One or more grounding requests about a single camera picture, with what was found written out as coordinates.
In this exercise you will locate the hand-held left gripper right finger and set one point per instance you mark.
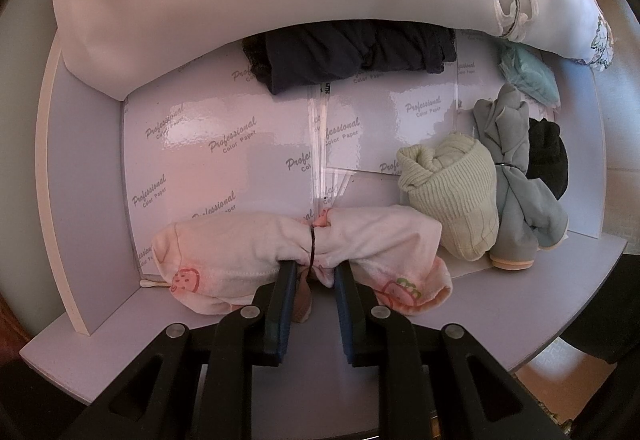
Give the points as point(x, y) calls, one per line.
point(345, 320)

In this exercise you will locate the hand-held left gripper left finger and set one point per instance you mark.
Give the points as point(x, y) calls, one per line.
point(285, 310)

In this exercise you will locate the pink strawberry print socks bundle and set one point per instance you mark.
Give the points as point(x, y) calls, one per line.
point(225, 245)

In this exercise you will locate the cream knit socks bundle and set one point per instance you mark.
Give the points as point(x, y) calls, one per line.
point(450, 190)

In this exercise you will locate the grey socks bundle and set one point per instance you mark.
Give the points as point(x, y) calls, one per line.
point(520, 215)

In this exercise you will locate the black sock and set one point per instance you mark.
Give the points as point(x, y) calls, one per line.
point(547, 155)

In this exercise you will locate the cotton swab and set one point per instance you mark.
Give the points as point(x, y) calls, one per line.
point(150, 283)

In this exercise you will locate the large glossy printed paper sheet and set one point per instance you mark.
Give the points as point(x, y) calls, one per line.
point(200, 155)

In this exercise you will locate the medium glossy printed paper sheet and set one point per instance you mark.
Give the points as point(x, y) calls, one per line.
point(390, 120)

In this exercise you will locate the black folded cloth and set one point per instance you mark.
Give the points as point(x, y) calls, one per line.
point(325, 55)

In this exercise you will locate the person's dark clothing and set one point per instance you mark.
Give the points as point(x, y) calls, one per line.
point(615, 320)

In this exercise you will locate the light teal cloth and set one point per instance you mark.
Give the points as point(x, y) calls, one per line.
point(532, 75)

